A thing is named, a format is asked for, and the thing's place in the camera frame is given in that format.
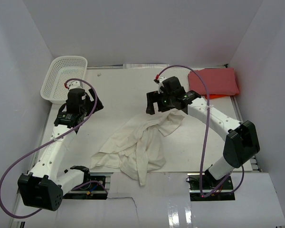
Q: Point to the folded red t shirt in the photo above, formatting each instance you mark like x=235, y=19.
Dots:
x=219, y=81

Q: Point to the folded orange t shirt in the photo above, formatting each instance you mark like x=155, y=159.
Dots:
x=213, y=96

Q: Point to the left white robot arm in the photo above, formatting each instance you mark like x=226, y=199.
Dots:
x=42, y=187

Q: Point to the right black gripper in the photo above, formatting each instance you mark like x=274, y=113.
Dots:
x=156, y=97

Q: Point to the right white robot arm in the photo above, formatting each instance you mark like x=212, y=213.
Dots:
x=223, y=125

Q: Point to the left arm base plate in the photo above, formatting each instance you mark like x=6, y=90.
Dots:
x=92, y=191

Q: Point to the aluminium frame rail left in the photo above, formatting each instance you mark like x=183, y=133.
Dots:
x=32, y=158

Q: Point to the white plastic basket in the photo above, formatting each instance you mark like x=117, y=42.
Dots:
x=62, y=69

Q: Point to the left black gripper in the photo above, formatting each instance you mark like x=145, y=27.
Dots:
x=91, y=103

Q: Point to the white t shirt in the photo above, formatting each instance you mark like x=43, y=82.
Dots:
x=136, y=148

